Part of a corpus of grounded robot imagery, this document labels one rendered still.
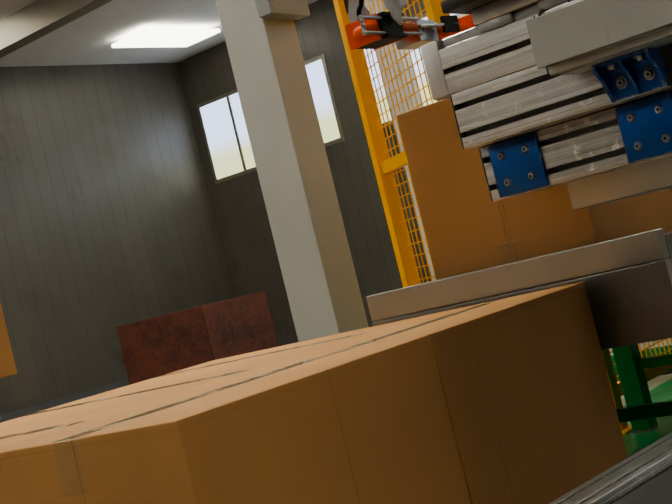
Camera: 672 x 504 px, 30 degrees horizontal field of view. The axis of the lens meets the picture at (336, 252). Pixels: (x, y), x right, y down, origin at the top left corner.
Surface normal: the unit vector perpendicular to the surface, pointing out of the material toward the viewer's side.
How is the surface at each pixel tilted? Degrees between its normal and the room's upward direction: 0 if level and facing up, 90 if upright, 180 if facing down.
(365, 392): 90
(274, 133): 90
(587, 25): 90
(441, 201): 90
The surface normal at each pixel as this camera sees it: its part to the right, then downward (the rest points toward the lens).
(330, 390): 0.79, -0.21
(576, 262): -0.57, 0.12
